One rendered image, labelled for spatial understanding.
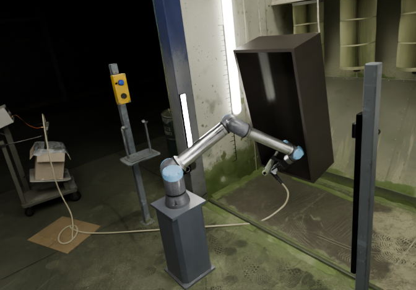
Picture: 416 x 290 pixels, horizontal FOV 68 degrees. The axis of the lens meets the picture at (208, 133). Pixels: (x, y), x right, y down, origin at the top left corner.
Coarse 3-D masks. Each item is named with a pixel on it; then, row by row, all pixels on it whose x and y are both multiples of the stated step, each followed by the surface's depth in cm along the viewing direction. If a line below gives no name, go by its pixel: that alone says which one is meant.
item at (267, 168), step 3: (276, 153) 313; (270, 159) 300; (270, 162) 290; (273, 162) 294; (267, 165) 284; (270, 165) 286; (264, 168) 281; (267, 168) 280; (270, 168) 283; (264, 171) 276; (267, 171) 277; (270, 171) 282; (264, 174) 276; (267, 174) 275; (273, 174) 285; (276, 174) 285; (276, 177) 284; (279, 177) 286; (279, 180) 284
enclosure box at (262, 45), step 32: (256, 64) 282; (288, 64) 269; (320, 64) 242; (256, 96) 290; (288, 96) 287; (320, 96) 250; (256, 128) 299; (288, 128) 308; (320, 128) 259; (320, 160) 269
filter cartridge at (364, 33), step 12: (348, 0) 294; (360, 0) 287; (372, 0) 288; (348, 12) 297; (360, 12) 293; (372, 12) 291; (348, 24) 301; (360, 24) 296; (372, 24) 295; (348, 36) 305; (360, 36) 298; (372, 36) 299; (348, 48) 308; (360, 48) 301; (372, 48) 303; (348, 60) 311; (360, 60) 306; (372, 60) 308
